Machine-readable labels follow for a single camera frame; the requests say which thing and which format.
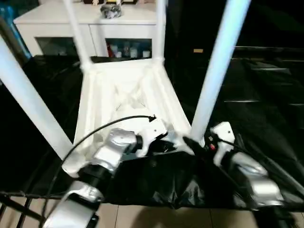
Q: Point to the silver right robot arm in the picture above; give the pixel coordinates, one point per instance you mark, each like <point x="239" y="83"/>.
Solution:
<point x="261" y="183"/>

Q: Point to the black folding stand frame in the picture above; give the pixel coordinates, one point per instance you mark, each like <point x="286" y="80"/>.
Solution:
<point x="23" y="206"/>

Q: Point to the black mat cover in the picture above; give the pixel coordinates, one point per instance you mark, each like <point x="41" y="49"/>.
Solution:
<point x="261" y="107"/>

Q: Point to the white glass door cabinet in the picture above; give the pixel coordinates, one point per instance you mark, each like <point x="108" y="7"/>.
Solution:
<point x="123" y="31"/>

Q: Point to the small white jar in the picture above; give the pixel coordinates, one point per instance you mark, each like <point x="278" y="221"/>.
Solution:
<point x="118" y="54"/>
<point x="133" y="52"/>
<point x="146" y="54"/>

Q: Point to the red bottle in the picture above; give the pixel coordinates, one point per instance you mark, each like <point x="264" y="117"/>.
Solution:
<point x="109" y="51"/>

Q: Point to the white plastic table leg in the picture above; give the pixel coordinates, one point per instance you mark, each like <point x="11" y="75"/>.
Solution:
<point x="161" y="28"/>
<point x="31" y="90"/>
<point x="213" y="71"/>
<point x="76" y="31"/>

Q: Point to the white plastic table top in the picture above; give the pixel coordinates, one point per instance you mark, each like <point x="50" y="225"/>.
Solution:
<point x="107" y="107"/>

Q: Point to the grey curtain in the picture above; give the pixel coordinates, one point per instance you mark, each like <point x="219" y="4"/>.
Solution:
<point x="14" y="35"/>

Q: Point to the small tan block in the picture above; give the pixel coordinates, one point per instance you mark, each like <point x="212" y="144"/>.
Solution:
<point x="198" y="50"/>

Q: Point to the dark speckled object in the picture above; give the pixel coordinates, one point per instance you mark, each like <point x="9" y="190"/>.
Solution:
<point x="111" y="12"/>

